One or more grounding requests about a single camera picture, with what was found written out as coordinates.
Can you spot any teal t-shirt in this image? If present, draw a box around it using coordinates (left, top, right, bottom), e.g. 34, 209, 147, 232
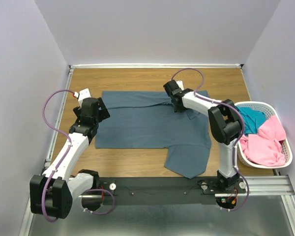
237, 107, 267, 136

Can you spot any pink t-shirt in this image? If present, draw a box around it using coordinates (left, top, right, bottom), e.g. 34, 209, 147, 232
239, 116, 286, 167

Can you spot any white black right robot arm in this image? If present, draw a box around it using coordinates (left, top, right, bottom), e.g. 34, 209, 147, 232
165, 87, 244, 193

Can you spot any aluminium front rail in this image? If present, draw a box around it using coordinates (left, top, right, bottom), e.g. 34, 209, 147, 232
246, 176, 295, 196

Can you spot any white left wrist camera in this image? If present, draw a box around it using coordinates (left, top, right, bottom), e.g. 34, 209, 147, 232
73, 88, 92, 106

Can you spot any grey-blue t-shirt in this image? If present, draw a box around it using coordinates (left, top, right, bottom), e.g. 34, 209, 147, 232
95, 91, 211, 179

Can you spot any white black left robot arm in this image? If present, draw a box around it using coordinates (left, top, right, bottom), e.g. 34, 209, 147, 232
29, 97, 110, 223

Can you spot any white plastic laundry basket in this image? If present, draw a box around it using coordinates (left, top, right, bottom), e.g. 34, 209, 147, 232
236, 101, 293, 169

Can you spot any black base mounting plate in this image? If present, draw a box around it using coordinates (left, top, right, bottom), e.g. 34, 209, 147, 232
80, 177, 246, 212

